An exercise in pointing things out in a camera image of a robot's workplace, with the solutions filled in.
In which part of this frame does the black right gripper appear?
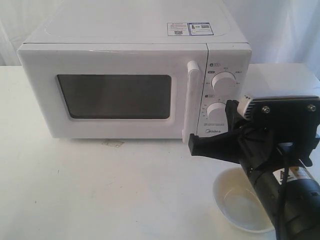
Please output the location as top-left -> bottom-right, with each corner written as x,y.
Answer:
188,100 -> 283,175

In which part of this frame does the cream ceramic bowl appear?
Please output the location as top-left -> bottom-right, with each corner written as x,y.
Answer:
212,167 -> 275,234

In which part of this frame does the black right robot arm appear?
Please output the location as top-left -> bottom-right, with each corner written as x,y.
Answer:
188,96 -> 320,240

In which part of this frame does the white Midea microwave body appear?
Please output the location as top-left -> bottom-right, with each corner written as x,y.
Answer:
18,0 -> 252,138

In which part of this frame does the white lower timer knob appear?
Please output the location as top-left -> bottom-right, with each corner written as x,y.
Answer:
206,102 -> 226,120

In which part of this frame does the white upper power knob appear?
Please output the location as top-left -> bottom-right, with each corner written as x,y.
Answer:
211,71 -> 237,96

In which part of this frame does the clear tape patch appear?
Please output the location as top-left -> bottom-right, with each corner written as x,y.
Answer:
101,139 -> 125,148

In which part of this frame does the warning label sticker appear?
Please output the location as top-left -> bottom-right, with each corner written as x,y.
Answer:
167,22 -> 214,36

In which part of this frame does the white curtain backdrop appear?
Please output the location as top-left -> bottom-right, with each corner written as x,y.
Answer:
0,0 -> 60,66

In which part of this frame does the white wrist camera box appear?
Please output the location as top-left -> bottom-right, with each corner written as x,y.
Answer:
237,95 -> 320,123

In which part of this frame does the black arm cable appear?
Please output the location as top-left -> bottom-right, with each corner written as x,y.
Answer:
272,144 -> 292,240

